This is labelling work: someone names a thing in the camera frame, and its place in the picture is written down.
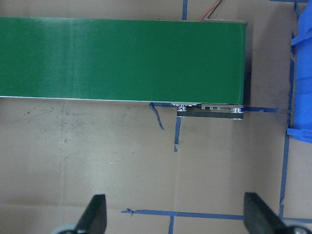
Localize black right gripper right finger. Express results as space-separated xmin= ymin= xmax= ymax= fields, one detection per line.
xmin=243 ymin=193 xmax=293 ymax=234

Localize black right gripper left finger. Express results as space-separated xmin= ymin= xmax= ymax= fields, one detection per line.
xmin=74 ymin=194 xmax=107 ymax=234

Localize blue right storage bin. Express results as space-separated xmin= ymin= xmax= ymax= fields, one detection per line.
xmin=288 ymin=1 xmax=312 ymax=143

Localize green conveyor belt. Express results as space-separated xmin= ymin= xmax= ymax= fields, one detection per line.
xmin=0 ymin=17 xmax=246 ymax=119

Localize red black conveyor wires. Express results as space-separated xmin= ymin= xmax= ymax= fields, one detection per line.
xmin=199 ymin=0 xmax=223 ymax=22

